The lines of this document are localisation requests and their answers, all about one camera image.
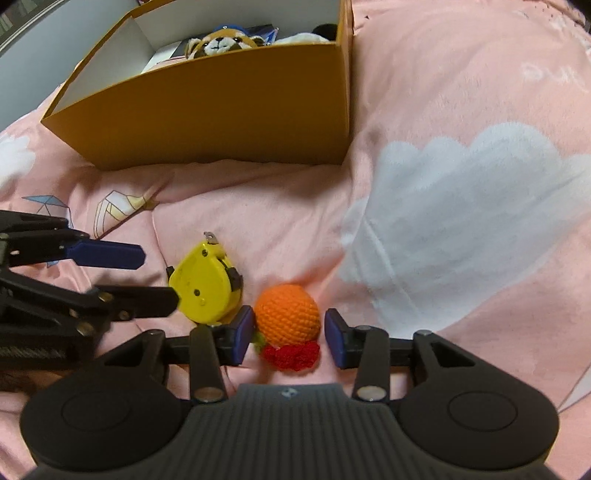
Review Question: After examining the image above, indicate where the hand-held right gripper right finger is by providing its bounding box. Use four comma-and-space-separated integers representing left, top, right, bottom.
324, 308, 476, 400

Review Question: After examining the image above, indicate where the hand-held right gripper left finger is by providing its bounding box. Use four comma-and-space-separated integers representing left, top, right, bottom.
99, 305, 256, 402

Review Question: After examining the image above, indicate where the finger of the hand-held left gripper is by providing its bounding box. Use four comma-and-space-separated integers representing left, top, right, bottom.
0, 272, 180, 338
0, 210, 147, 271

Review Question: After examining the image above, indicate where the orange crochet ball toy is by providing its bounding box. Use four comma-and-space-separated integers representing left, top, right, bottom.
252, 283, 322, 373

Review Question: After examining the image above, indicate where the yellow tape measure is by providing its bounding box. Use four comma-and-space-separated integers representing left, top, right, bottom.
166, 231, 245, 324

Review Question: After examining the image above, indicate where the orange cardboard box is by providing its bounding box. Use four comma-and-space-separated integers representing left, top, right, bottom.
41, 0, 355, 172

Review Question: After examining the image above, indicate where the pink printed blanket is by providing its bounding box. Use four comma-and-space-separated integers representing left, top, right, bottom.
0, 0, 591, 480

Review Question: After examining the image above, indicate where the red panda plush toy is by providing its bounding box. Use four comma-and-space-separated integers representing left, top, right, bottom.
184, 27, 267, 60

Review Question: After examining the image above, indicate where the silver framed cabinet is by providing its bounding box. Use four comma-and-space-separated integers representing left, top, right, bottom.
0, 0, 63, 45

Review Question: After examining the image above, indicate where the blue packet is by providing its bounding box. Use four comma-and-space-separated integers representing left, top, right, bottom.
244, 25, 280, 45

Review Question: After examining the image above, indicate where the white plush toy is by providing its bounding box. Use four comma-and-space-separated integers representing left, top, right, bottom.
274, 32, 331, 46

